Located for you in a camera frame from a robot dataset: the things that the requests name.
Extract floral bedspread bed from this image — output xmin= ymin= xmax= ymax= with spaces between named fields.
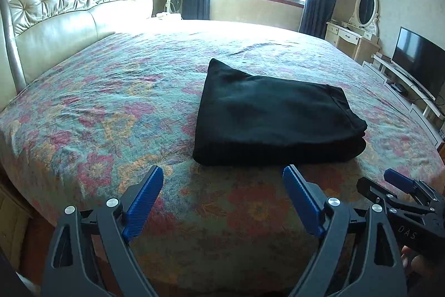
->
xmin=0 ymin=19 xmax=445 ymax=297

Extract white television stand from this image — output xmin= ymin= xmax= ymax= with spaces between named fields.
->
xmin=362 ymin=53 xmax=445 ymax=148

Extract black flat television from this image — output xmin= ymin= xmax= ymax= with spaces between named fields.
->
xmin=391 ymin=26 xmax=445 ymax=101

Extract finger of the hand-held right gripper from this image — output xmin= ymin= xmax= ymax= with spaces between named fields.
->
xmin=356 ymin=177 xmax=432 ymax=214
xmin=384 ymin=168 xmax=437 ymax=202

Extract black pants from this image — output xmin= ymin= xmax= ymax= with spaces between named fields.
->
xmin=192 ymin=58 xmax=368 ymax=167

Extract white dressing table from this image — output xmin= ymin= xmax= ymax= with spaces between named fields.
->
xmin=325 ymin=20 xmax=381 ymax=64

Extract beige tufted leather headboard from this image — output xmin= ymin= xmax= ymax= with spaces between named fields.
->
xmin=0 ymin=0 xmax=154 ymax=111

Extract white bedside table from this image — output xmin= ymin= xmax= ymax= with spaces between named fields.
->
xmin=153 ymin=12 xmax=184 ymax=21

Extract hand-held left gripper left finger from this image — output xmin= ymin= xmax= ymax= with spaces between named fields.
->
xmin=41 ymin=165 xmax=165 ymax=297

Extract person's right hand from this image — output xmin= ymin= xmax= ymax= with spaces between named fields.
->
xmin=400 ymin=245 xmax=445 ymax=284

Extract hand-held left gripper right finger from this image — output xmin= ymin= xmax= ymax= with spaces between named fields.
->
xmin=282 ymin=165 xmax=407 ymax=297

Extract white oval vanity mirror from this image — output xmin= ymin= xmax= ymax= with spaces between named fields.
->
xmin=348 ymin=0 xmax=380 ymax=36

